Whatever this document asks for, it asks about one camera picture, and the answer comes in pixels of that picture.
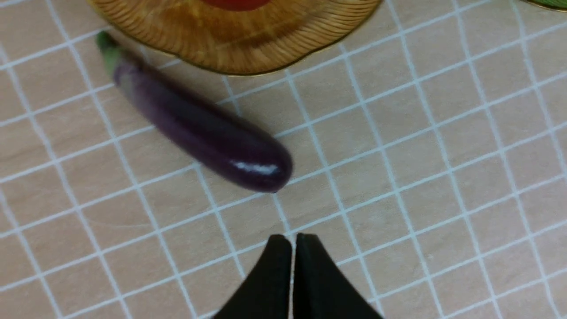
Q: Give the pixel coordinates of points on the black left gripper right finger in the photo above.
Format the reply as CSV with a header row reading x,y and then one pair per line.
x,y
320,290

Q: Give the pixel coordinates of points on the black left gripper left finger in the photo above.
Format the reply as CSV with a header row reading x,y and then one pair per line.
x,y
264,294

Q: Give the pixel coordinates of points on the purple eggplant green stem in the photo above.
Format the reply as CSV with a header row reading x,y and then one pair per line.
x,y
230,146

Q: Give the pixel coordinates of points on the red tomato green stem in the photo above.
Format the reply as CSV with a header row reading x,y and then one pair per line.
x,y
237,5

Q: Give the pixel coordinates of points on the tan checkered tablecloth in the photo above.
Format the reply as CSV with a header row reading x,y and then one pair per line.
x,y
430,158

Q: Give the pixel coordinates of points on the amber glass plate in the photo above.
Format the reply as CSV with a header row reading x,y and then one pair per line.
x,y
246,43

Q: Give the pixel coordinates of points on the green glass plate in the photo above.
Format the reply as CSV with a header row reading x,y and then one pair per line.
x,y
554,5

